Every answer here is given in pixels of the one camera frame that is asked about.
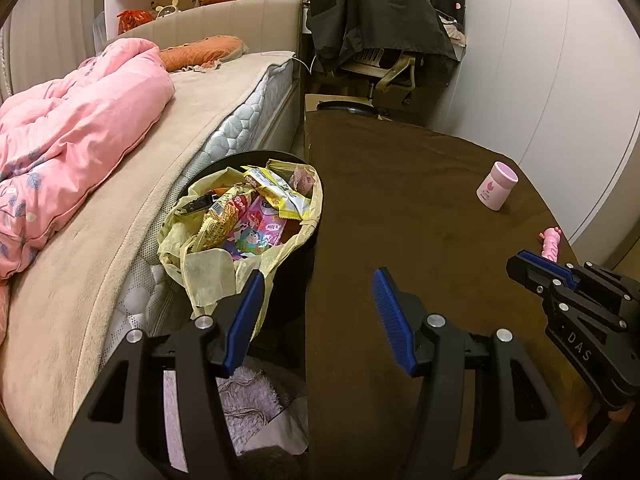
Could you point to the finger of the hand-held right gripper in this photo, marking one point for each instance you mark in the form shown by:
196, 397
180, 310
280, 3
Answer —
525, 272
545, 262

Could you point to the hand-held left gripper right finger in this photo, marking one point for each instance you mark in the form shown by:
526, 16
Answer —
395, 320

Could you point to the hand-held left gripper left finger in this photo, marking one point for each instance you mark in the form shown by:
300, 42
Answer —
245, 320

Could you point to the black trash bin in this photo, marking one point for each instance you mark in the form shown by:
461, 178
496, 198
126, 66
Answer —
285, 300

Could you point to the yellow plastic trash bag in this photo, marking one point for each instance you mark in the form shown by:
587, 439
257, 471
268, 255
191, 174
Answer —
210, 270

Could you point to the pink cartoon snack packet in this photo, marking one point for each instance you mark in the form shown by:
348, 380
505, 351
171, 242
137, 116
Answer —
255, 232

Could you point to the yellow and red noodle wrapper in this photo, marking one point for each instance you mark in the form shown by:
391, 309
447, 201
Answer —
220, 220

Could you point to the yellow snack packet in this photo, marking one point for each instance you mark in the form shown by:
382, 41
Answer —
285, 192

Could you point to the pink toy figure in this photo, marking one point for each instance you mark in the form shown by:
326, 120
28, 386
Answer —
551, 240

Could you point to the pale fluffy rug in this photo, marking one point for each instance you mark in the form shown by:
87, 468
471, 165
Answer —
250, 395

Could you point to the small pink bottle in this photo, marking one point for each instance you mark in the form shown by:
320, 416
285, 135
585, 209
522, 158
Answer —
495, 187

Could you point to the beige bed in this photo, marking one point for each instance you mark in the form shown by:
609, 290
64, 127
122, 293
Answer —
100, 285

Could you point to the beige chair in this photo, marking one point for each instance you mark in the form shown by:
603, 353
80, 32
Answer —
395, 72

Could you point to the pink floral quilt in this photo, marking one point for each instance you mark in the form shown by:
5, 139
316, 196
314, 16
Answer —
75, 135

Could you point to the orange pillow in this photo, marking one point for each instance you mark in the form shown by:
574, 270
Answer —
200, 50

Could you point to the chair with dark jacket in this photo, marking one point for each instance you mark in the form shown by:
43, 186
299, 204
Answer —
375, 10

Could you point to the small red plastic bag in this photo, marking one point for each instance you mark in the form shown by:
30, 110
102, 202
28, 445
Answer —
134, 20

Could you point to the white bunny toy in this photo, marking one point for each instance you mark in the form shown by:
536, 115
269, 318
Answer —
167, 8

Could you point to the white curtain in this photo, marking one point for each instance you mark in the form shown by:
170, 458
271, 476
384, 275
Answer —
50, 25

